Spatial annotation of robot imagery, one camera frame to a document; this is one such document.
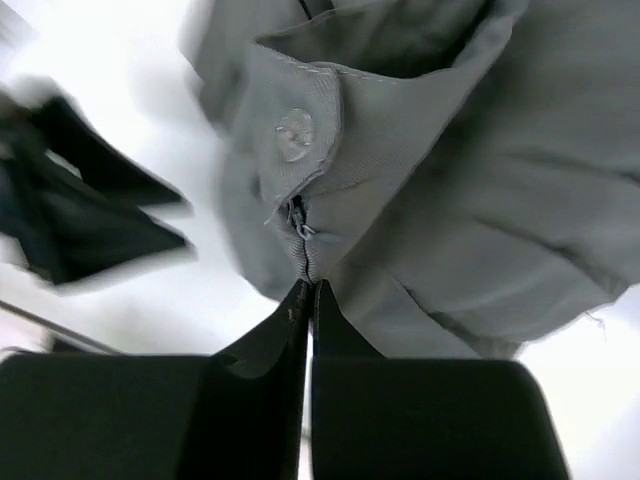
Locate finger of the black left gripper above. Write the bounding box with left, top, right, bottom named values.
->
left=9, top=153, right=192, bottom=285
left=29, top=95, right=186, bottom=207

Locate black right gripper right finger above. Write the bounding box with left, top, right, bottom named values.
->
left=311, top=282, right=569, bottom=480

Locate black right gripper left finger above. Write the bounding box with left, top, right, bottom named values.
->
left=1, top=281, right=309, bottom=479

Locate grey pleated skirt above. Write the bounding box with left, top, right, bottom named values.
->
left=191, top=1, right=639, bottom=358

